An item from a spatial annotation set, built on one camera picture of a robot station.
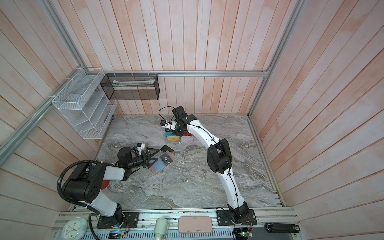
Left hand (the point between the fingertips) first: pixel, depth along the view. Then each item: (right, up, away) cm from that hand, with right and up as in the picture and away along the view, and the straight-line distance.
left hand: (159, 156), depth 87 cm
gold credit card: (+6, +9, +15) cm, 19 cm away
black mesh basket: (-20, +45, +9) cm, 50 cm away
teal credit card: (+5, +13, +14) cm, 19 cm away
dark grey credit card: (+3, -3, +8) cm, 9 cm away
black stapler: (+56, -29, -20) cm, 66 cm away
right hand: (+9, +18, +10) cm, 22 cm away
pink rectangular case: (+21, -30, -16) cm, 40 cm away
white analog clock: (-36, -31, -18) cm, 51 cm away
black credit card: (+2, +3, +14) cm, 15 cm away
